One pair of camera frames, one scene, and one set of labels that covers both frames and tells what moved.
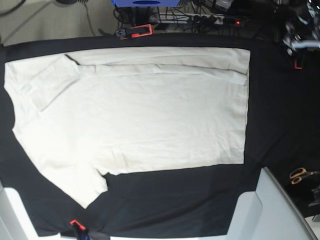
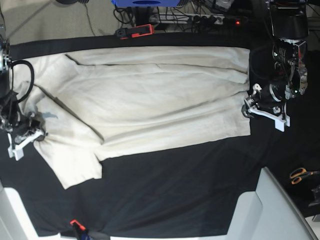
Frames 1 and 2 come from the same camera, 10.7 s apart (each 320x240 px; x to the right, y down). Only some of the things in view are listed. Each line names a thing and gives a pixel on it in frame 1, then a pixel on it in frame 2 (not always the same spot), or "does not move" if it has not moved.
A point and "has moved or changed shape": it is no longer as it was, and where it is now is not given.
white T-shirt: (124, 111) has moved or changed shape
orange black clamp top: (135, 31) does not move
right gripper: (304, 24) → (271, 96)
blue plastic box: (146, 3) does not move
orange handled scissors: (297, 175) does not move
